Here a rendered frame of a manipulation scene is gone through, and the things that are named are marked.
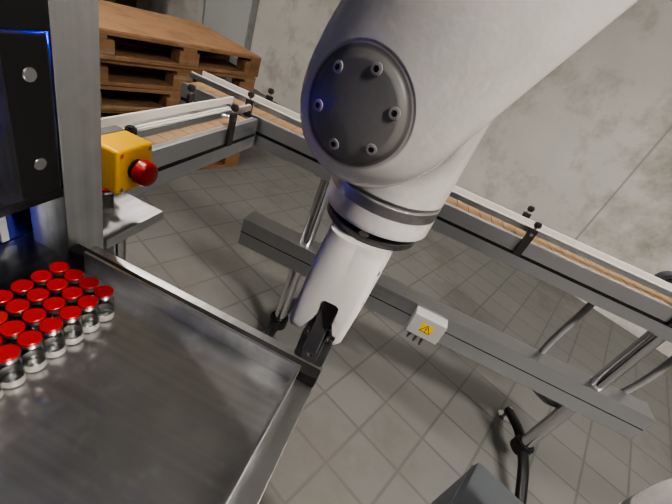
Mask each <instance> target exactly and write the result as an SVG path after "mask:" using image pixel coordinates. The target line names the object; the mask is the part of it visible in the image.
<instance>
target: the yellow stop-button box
mask: <svg viewBox="0 0 672 504"><path fill-rule="evenodd" d="M101 147H102V187H103V188H105V189H107V190H109V191H111V192H113V193H115V194H120V193H123V192H125V191H128V190H131V189H133V188H136V187H138V186H140V185H138V184H136V183H134V182H133V181H132V179H131V171H132V168H133V166H134V165H135V164H136V163H137V162H138V161H140V160H143V159H145V160H148V161H150V162H151V161H152V143H151V142H149V141H147V140H145V139H143V138H141V137H139V136H137V135H134V134H132V133H130V132H128V131H125V130H124V129H123V128H121V127H119V126H117V125H114V126H109V127H104V128H101Z"/></svg>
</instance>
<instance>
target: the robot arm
mask: <svg viewBox="0 0 672 504"><path fill-rule="evenodd" d="M637 1H639V0H341V1H340V3H339V4H338V6H337V8H336V9H335V11H334V13H333V15H332V16H331V18H330V20H329V22H328V24H327V25H326V27H325V29H324V31H323V34H322V36H321V38H320V40H319V42H318V44H317V46H316V48H315V50H314V52H313V54H312V57H311V59H310V62H309V65H308V68H307V71H306V74H305V77H304V81H303V86H302V91H301V97H300V121H301V126H302V131H303V135H304V138H305V140H306V142H307V145H308V147H309V149H310V151H311V152H312V154H313V155H314V156H315V158H316V159H317V161H318V162H319V163H320V164H321V165H322V166H323V167H324V168H325V169H326V170H327V171H328V172H329V173H330V174H332V176H331V179H330V182H329V185H328V187H327V190H326V196H327V200H328V201H329V202H328V204H327V212H328V214H329V216H330V218H331V219H332V221H333V222H332V224H331V226H330V228H329V230H328V232H327V234H326V236H325V238H324V240H323V242H322V244H321V246H320V248H319V250H318V252H317V254H316V257H315V259H314V261H313V263H312V265H311V268H310V270H309V272H308V275H307V277H306V279H305V282H304V284H303V286H302V289H301V291H300V293H299V296H298V298H297V300H296V302H295V305H294V307H293V309H292V311H291V314H290V316H289V318H290V322H291V324H294V325H295V326H297V327H301V326H302V325H304V324H305V323H306V322H308V323H307V325H305V327H304V329H303V332H302V334H301V336H300V339H299V341H298V344H297V346H296V348H295V351H294V353H295V354H296V355H297V356H299V357H301V358H303V359H305V360H306V361H308V362H310V363H312V364H314V365H316V366H318V367H321V366H322V365H323V363H324V361H325V359H326V357H327V355H328V353H329V351H330V349H331V347H332V345H335V344H338V343H340V342H341V341H342V339H343V338H344V336H345V334H346V333H347V331H348V330H349V328H350V326H351V325H352V323H353V322H354V320H355V318H356V317H357V315H358V313H359V312H360V310H361V308H362V307H363V305H364V303H365V301H366V300H367V298H368V296H369V295H370V293H371V291H372V289H373V287H374V286H375V284H376V282H377V280H378V278H379V277H380V275H381V273H382V271H383V269H384V267H385V266H386V264H387V262H388V260H389V258H390V256H391V254H392V252H393V251H403V250H407V249H409V248H411V247H412V246H413V245H414V244H415V242H416V241H419V240H421V239H423V238H425V236H426V235H427V233H428V232H429V230H430V228H431V226H432V225H433V223H434V221H435V219H436V218H437V216H438V214H439V212H440V211H441V209H442V207H443V205H444V203H445V202H446V200H447V198H448V197H449V195H450V193H451V191H452V190H453V188H454V186H455V184H456V183H457V181H458V179H459V177H460V176H461V174H462V172H463V170H464V169H465V167H466V165H467V163H468V162H469V160H470V158H471V156H472V155H473V153H474V151H475V149H476V148H477V146H478V144H479V142H480V141H481V139H482V137H483V136H484V134H485V132H486V130H487V129H488V127H489V125H490V123H491V122H492V120H493V119H495V118H496V117H497V116H498V115H499V114H501V113H502V112H503V111H504V110H505V109H507V108H508V107H509V106H510V105H511V104H513V103H514V102H515V101H516V100H518V99H519V98H520V97H521V96H522V95H524V94H525V93H526V92H527V91H528V90H530V89H531V88H532V87H533V86H534V85H536V84H537V83H538V82H539V81H540V80H542V79H543V78H544V77H545V76H547V75H548V74H549V73H550V72H551V71H553V70H554V69H555V68H556V67H557V66H559V65H560V64H561V63H562V62H564V61H565V60H566V59H567V58H569V57H570V56H571V55H572V54H573V53H575V52H576V51H577V50H578V49H580V48H581V47H582V46H583V45H585V44H586V43H587V42H588V41H589V40H591V39H592V38H593V37H594V36H596V35H597V34H598V33H599V32H600V31H602V30H603V29H604V28H605V27H607V26H608V25H609V24H610V23H611V22H613V21H614V20H615V19H616V18H618V17H619V16H620V15H621V14H622V13H624V12H625V11H626V10H627V9H629V8H630V7H631V6H632V5H634V4H635V3H636V2H637ZM618 504H672V478H670V479H667V480H664V481H661V482H659V483H656V484H654V485H652V486H650V487H648V488H646V489H644V490H642V491H640V492H638V493H636V494H635V495H633V496H631V497H629V498H627V499H626V500H624V501H622V502H620V503H618Z"/></svg>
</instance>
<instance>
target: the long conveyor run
mask: <svg viewBox="0 0 672 504"><path fill-rule="evenodd" d="M190 77H191V78H192V79H195V80H197V81H199V82H194V83H185V82H182V85H181V91H180V102H179V105H181V104H186V98H187V94H188V93H190V91H189V90H188V89H187V88H188V85H189V84H193V85H195V86H196V91H194V92H193V94H195V99H194V100H197V101H205V100H211V99H217V98H223V97H229V96H233V97H234V99H233V103H230V104H226V105H228V106H229V107H230V108H231V105H232V104H237V105H238V106H242V105H247V104H251V105H252V109H251V111H248V112H244V113H240V114H242V115H244V116H246V117H248V118H251V117H253V118H256V119H258V125H257V129H256V134H255V139H254V143H253V145H254V146H256V147H259V148H261V149H263V150H265V151H267V152H269V153H271V154H274V155H276V156H278V157H280V158H282V159H284V160H286V161H288V162H291V163H293V164H295V165H297V166H299V167H301V168H303V169H305V170H308V171H310V172H312V173H314V174H316V175H318V176H320V177H322V178H325V179H327V180H329V181H330V179H331V176H332V174H330V173H329V172H328V171H327V170H326V169H325V168H324V167H323V166H322V165H321V164H320V163H319V162H318V161H317V159H316V158H315V156H314V155H313V154H312V152H311V151H310V149H309V147H308V145H307V142H306V140H305V138H304V135H303V131H302V126H301V121H300V114H297V113H295V112H293V111H291V110H289V109H286V108H284V107H282V106H280V105H278V104H275V103H273V102H272V101H273V97H272V96H271V95H272V94H274V89H272V88H269V89H268V93H269V95H266V99H264V98H262V97H260V96H258V95H256V94H254V92H252V91H247V90H245V89H243V88H240V87H238V86H236V85H234V84H232V83H229V82H227V81H225V80H223V79H221V78H218V77H216V76H214V75H212V74H210V73H207V72H205V71H203V73H202V76H201V75H199V74H197V73H195V72H193V71H192V72H190ZM527 209H528V212H525V211H524V212H523V214H522V215H519V214H517V213H515V212H513V211H511V210H508V209H506V208H504V207H502V206H500V205H497V204H495V203H493V202H491V201H489V200H486V199H484V198H482V197H480V196H478V195H475V194H473V193H471V192H469V191H467V190H464V189H462V188H460V187H458V186H456V185H455V186H454V188H453V190H452V191H451V193H450V195H449V197H448V198H447V200H446V202H445V203H444V205H443V207H442V209H441V211H440V212H439V214H438V216H437V218H436V219H435V221H434V223H433V225H432V226H431V229H433V230H435V231H437V232H440V233H442V234H444V235H446V236H448V237H450V238H452V239H454V240H457V241H459V242H461V243H463V244H465V245H467V246H469V247H471V248H474V249H476V250H478V251H480V252H482V253H484V254H486V255H488V256H491V257H493V258H495V259H497V260H499V261H501V262H503V263H506V264H508V265H510V266H512V267H514V268H516V269H518V270H520V271H523V272H525V273H527V274H529V275H531V276H533V277H535V278H537V279H540V280H542V281H544V282H546V283H548V284H550V285H552V286H554V287H557V288H559V289H561V290H563V291H565V292H567V293H569V294H571V295H574V296H576V297H578V298H580V299H582V300H584V301H586V302H589V303H591V304H593V305H595V306H597V307H599V308H601V309H603V310H606V311H608V312H610V313H612V314H614V315H616V316H618V317H620V318H623V319H625V320H627V321H629V322H631V323H633V324H635V325H637V326H640V327H642V328H644V329H646V330H648V331H650V332H652V333H655V334H657V335H659V336H661V337H663V338H665V339H667V340H669V341H672V278H671V277H670V278H669V279H668V280H667V281H664V280H662V279H660V278H658V277H656V276H653V275H651V274H649V273H647V272H645V271H642V270H640V269H638V268H636V267H634V266H631V265H629V264H627V263H625V262H623V261H620V260H618V259H616V258H614V257H612V256H609V255H607V254H605V253H603V252H601V251H598V250H596V249H594V248H592V247H590V246H587V245H585V244H583V243H581V242H579V241H576V240H574V239H572V238H570V237H568V236H565V235H563V234H561V233H559V232H557V231H554V230H552V229H550V228H548V227H546V226H543V225H542V223H540V222H535V221H533V220H530V219H529V218H530V217H531V214H530V212H534V210H535V207H533V206H528V208H527Z"/></svg>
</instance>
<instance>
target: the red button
mask: <svg viewBox="0 0 672 504"><path fill-rule="evenodd" d="M157 177H158V168H157V167H156V165H155V164H154V163H152V162H150V161H148V160H145V159H143V160H140V161H138V162H137V163H136V164H135V165H134V166H133V168H132V171H131V179H132V181H133V182H134V183H136V184H138V185H140V186H142V187H147V186H151V185H152V184H153V183H154V182H155V181H156V179H157Z"/></svg>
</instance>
